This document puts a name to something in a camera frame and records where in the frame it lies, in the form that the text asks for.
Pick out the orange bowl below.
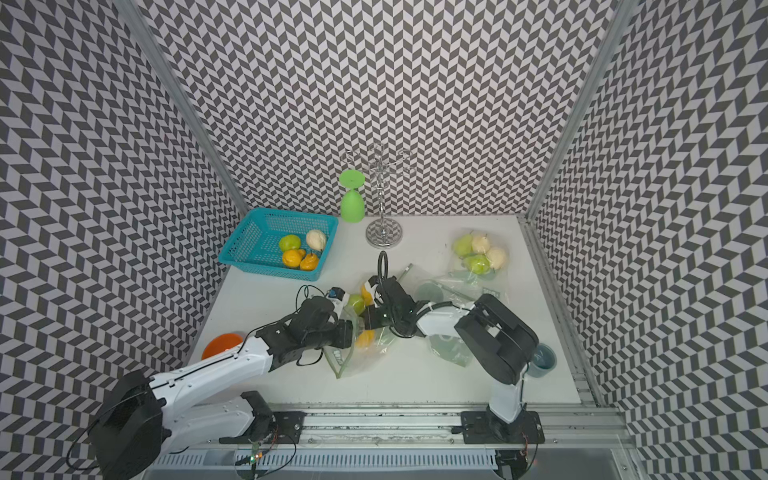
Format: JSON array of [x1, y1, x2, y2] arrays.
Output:
[[201, 332, 244, 360]]

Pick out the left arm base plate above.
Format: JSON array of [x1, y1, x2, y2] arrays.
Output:
[[219, 411, 306, 446]]

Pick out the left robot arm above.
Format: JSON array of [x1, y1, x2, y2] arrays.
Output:
[[87, 296, 356, 479]]

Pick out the aluminium front rail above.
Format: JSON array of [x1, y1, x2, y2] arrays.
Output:
[[285, 403, 634, 449]]

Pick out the chrome glass holder stand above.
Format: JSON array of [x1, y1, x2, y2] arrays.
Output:
[[342, 142, 415, 250]]

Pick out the grey-blue cup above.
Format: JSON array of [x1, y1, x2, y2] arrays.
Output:
[[526, 343, 557, 378]]

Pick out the green plastic wine glass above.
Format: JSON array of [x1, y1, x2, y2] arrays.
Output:
[[339, 169, 365, 223]]

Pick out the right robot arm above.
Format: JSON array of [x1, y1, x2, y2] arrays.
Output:
[[363, 276, 539, 425]]

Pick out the cream pear bag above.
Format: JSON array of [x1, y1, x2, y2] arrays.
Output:
[[485, 247, 508, 271], [305, 229, 327, 252], [471, 234, 492, 255]]

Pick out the green pear bag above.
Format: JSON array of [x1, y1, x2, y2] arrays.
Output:
[[348, 294, 366, 316], [452, 234, 473, 258], [278, 234, 302, 253], [463, 254, 492, 276]]

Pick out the zip-top bag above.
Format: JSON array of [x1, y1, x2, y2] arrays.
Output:
[[414, 228, 510, 304], [322, 252, 408, 379], [427, 335, 474, 368]]

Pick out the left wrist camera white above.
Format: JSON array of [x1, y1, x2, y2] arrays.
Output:
[[326, 287, 350, 319]]

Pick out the teal plastic basket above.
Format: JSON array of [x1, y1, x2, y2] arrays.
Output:
[[218, 208, 339, 283]]

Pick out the yellow pear bag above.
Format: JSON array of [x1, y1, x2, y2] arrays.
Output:
[[355, 330, 376, 349], [299, 253, 319, 272], [360, 285, 374, 306], [282, 249, 306, 269]]

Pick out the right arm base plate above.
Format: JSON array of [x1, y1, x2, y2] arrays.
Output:
[[453, 409, 546, 445]]

